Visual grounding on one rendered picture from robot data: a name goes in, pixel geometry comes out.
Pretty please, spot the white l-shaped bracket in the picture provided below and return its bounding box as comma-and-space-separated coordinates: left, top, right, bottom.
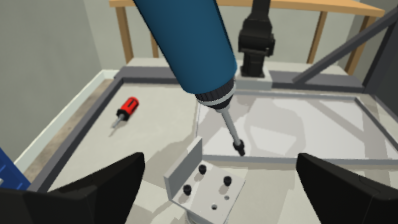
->
163, 136, 245, 224

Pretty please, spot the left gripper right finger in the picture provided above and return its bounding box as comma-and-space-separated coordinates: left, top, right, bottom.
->
296, 153, 398, 224

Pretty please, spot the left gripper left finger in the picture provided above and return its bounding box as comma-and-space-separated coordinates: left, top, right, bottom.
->
0, 152, 145, 224

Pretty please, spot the blue cylinder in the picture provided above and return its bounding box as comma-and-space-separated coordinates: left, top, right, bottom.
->
133, 0, 241, 145

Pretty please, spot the black socket-head screw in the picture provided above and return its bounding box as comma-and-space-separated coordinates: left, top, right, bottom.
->
183, 185, 192, 196
223, 176, 232, 187
199, 164, 206, 175
233, 139, 245, 156

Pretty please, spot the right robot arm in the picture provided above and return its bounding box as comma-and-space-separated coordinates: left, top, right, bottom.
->
238, 0, 275, 78

